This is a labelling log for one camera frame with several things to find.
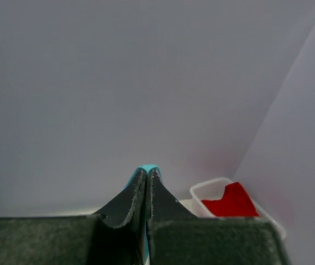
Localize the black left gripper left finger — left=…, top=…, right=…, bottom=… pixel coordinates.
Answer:
left=0, top=169, right=147, bottom=264

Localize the turquoise t shirt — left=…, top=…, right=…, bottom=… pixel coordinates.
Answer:
left=125, top=164, right=163, bottom=264

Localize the white plastic laundry basket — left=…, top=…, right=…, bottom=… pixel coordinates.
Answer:
left=190, top=177, right=286, bottom=240

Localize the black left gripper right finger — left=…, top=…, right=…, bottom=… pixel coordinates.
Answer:
left=146, top=168, right=291, bottom=264

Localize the red t shirt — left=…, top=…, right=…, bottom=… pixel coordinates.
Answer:
left=202, top=182, right=259, bottom=217

